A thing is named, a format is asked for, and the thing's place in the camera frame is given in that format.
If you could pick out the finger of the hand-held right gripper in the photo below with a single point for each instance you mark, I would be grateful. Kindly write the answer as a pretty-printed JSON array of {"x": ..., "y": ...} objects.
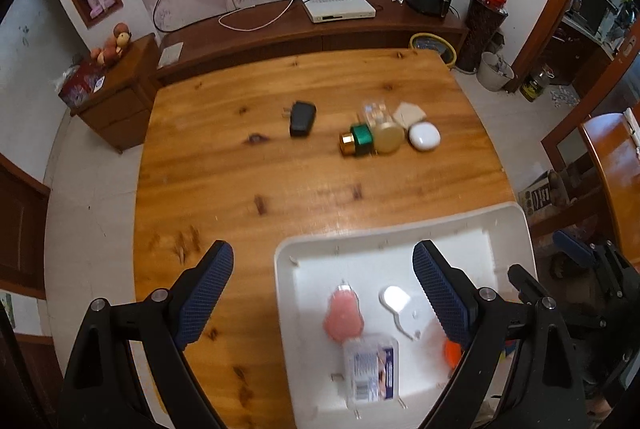
[
  {"x": 525, "y": 280},
  {"x": 575, "y": 249}
]

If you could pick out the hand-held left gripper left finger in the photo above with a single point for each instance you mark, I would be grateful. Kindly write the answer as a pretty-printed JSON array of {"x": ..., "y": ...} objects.
[{"x": 205, "y": 294}]

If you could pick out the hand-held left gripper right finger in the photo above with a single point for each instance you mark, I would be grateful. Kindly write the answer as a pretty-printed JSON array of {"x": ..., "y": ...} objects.
[{"x": 445, "y": 294}]

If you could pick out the orange round tape reel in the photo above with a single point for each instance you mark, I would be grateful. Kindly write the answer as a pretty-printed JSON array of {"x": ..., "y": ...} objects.
[{"x": 451, "y": 351}]

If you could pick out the white plastic tray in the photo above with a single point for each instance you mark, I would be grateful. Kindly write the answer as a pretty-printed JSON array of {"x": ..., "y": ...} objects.
[{"x": 360, "y": 269}]

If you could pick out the pink correction tape dispenser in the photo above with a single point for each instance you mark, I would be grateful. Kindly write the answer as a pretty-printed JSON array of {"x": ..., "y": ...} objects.
[{"x": 342, "y": 314}]

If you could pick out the clear plastic box with label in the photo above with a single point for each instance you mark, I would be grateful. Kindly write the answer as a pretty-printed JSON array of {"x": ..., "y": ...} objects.
[{"x": 370, "y": 369}]

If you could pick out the white earbuds case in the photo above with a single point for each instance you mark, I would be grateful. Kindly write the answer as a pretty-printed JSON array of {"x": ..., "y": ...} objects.
[{"x": 425, "y": 136}]

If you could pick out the gold round compact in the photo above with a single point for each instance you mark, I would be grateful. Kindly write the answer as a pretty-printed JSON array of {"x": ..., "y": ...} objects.
[{"x": 389, "y": 137}]

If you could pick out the green bottle with gold cap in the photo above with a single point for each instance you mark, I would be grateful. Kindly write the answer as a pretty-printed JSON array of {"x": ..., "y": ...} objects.
[{"x": 362, "y": 136}]

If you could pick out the beige rectangular box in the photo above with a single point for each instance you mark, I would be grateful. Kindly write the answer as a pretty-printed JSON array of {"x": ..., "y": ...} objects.
[{"x": 409, "y": 114}]

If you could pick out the small clear case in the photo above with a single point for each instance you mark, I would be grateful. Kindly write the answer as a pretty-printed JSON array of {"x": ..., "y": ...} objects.
[{"x": 374, "y": 111}]

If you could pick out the black charger plug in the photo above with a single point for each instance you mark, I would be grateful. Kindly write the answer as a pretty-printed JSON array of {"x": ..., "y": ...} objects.
[{"x": 302, "y": 119}]

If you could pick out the printed cardboard box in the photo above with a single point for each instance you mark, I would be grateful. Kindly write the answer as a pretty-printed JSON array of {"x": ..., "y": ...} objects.
[{"x": 537, "y": 199}]

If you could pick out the white papers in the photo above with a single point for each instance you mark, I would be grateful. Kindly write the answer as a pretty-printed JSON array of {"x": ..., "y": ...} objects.
[{"x": 632, "y": 119}]

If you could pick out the yellow oil bottle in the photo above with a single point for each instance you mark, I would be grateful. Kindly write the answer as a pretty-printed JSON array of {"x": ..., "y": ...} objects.
[{"x": 532, "y": 89}]

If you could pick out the white bucket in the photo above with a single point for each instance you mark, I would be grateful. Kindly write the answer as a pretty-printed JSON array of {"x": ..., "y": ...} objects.
[{"x": 490, "y": 79}]

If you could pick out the brown wooden door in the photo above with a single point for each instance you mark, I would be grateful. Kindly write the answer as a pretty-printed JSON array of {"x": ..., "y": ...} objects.
[{"x": 20, "y": 234}]

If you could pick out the wooden side cabinet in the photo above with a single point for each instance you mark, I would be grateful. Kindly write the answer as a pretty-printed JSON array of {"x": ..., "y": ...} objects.
[{"x": 115, "y": 109}]

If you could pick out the tall dark jar red lid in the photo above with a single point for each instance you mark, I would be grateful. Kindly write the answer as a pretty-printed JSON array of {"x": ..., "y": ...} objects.
[{"x": 480, "y": 34}]

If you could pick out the small white card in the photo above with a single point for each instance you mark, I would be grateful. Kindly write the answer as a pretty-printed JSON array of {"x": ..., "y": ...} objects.
[{"x": 99, "y": 83}]

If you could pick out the kitchen shelf with appliances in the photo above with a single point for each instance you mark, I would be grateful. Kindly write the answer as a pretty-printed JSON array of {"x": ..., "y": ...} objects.
[{"x": 600, "y": 9}]

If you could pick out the red tissue box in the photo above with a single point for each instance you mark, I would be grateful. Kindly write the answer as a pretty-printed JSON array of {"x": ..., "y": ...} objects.
[{"x": 77, "y": 89}]

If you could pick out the white paper sheet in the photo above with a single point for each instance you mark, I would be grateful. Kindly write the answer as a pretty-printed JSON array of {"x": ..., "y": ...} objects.
[{"x": 170, "y": 54}]

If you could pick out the yellow-rimmed trash bin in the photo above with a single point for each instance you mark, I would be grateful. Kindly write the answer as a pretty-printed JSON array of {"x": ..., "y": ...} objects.
[{"x": 430, "y": 44}]

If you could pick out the long wooden television cabinet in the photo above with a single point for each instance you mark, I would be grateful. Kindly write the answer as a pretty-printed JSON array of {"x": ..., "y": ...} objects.
[{"x": 350, "y": 34}]

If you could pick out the white set-top box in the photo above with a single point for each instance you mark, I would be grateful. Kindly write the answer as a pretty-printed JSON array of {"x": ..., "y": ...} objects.
[{"x": 340, "y": 9}]

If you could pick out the wall poster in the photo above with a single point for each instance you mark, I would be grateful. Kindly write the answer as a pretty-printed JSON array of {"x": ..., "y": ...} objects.
[{"x": 6, "y": 309}]

